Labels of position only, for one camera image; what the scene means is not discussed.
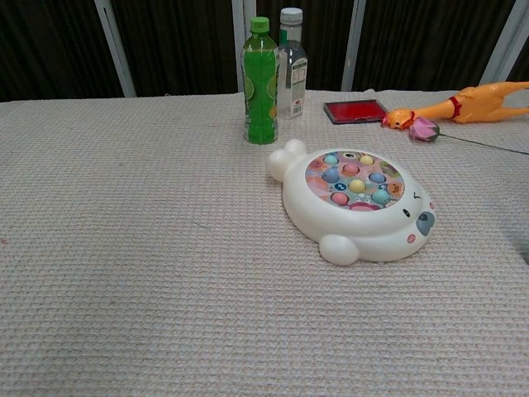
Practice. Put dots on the white whack-a-mole toy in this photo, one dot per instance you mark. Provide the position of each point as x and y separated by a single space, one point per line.
359 231

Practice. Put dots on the clear water bottle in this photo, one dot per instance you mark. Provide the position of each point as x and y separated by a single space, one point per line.
294 82

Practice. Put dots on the green drink bottle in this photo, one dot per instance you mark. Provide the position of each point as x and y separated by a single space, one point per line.
260 95

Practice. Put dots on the red ink pad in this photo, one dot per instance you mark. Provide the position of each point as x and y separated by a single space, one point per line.
355 110

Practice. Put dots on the beige woven tablecloth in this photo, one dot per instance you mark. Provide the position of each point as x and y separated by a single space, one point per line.
144 269

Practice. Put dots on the silver aluminium frame post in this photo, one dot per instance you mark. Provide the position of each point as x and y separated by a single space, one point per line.
115 49
504 41
238 41
353 41

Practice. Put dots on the pink artificial rose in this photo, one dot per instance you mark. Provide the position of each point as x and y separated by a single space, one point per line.
423 129

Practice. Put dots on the orange rubber chicken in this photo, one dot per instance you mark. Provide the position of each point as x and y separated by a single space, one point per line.
475 105

